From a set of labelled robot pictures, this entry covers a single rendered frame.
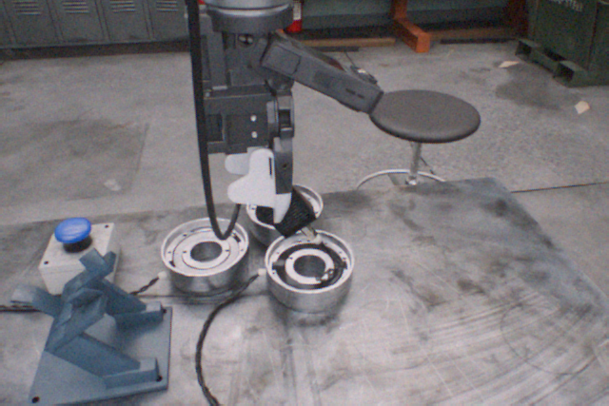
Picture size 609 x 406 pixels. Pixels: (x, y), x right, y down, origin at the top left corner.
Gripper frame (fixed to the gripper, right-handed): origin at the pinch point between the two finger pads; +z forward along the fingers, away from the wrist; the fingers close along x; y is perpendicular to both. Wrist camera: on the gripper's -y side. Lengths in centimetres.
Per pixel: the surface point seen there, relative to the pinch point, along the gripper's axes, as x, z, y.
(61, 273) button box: -4.4, 10.0, 25.2
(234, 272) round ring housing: -1.2, 10.5, 5.7
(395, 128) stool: -70, 32, -42
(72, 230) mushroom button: -6.8, 5.9, 23.4
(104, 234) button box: -9.1, 8.8, 21.0
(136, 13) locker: -330, 62, 60
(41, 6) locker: -331, 55, 123
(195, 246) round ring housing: -6.9, 10.7, 10.2
